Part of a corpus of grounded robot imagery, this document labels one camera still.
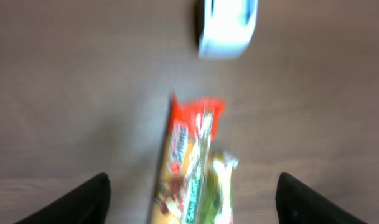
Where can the orange spaghetti packet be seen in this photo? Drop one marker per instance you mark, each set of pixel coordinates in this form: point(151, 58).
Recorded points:
point(183, 166)

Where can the white barcode scanner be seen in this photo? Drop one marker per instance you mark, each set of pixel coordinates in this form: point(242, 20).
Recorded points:
point(224, 28)

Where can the green snack packet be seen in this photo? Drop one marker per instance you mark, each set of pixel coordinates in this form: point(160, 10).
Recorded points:
point(217, 202)

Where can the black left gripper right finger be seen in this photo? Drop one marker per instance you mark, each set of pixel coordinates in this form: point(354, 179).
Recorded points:
point(297, 203)

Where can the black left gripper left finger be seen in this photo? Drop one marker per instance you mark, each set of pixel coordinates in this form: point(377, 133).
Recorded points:
point(86, 204)

